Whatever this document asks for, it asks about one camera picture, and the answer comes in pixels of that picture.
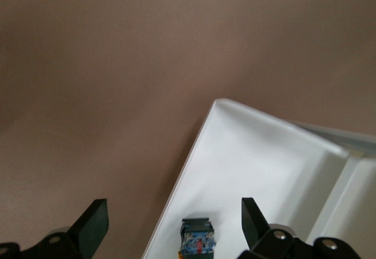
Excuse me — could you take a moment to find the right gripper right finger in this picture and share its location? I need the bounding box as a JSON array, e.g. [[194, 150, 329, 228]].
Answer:
[[237, 197, 361, 259]]

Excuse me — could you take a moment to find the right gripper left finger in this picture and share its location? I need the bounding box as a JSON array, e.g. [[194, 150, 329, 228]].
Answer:
[[0, 199, 110, 259]]

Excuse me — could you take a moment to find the green push button switch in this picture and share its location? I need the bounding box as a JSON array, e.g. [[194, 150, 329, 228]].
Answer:
[[176, 217, 217, 259]]

